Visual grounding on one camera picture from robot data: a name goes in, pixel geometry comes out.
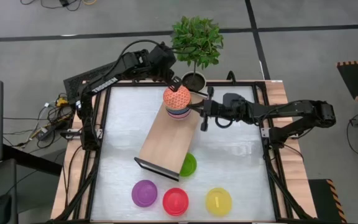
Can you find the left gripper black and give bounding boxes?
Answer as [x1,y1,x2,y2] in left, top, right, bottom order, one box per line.
[149,43,183,93]

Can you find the tangled black cable bundle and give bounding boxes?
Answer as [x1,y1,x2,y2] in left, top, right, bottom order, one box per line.
[3,93,74,149]

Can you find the black power adapter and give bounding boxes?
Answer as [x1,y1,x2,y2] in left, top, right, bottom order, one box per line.
[37,126,54,141]

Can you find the white glossy table sheet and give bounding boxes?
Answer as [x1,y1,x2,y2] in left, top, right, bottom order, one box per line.
[90,85,276,222]

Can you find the black computer mouse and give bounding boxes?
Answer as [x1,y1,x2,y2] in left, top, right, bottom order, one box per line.
[0,194,12,224]

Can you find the black floor cables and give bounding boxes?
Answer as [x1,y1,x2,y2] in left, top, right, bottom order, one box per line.
[20,0,98,12]

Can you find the green potted plant white pot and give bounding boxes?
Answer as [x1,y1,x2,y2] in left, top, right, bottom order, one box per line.
[169,15,225,93]

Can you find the red translucent plastic bowl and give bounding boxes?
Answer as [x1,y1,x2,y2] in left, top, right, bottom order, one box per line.
[162,187,190,217]

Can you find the purple translucent plastic bowl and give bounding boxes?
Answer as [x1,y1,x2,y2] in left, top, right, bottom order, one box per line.
[131,179,158,208]

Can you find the black metal table frame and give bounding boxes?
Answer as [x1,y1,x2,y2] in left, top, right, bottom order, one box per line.
[44,79,318,224]

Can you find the orange patterned ceramic bowl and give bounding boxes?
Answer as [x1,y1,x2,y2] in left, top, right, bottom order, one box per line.
[162,85,193,110]

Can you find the dark blue patterned ceramic bowl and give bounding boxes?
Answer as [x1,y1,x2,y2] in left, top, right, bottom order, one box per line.
[165,104,193,116]

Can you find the green translucent plastic bowl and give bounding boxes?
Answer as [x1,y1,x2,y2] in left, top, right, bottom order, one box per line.
[178,152,198,177]

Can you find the wooden tray board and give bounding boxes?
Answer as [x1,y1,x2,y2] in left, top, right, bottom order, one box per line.
[134,91,210,182]

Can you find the dark grey desk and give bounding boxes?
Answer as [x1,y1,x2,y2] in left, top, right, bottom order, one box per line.
[0,143,63,224]

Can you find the yellow translucent plastic bowl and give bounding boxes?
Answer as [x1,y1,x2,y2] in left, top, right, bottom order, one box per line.
[205,187,233,217]

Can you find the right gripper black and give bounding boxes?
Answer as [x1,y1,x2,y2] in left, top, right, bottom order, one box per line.
[188,86,245,132]

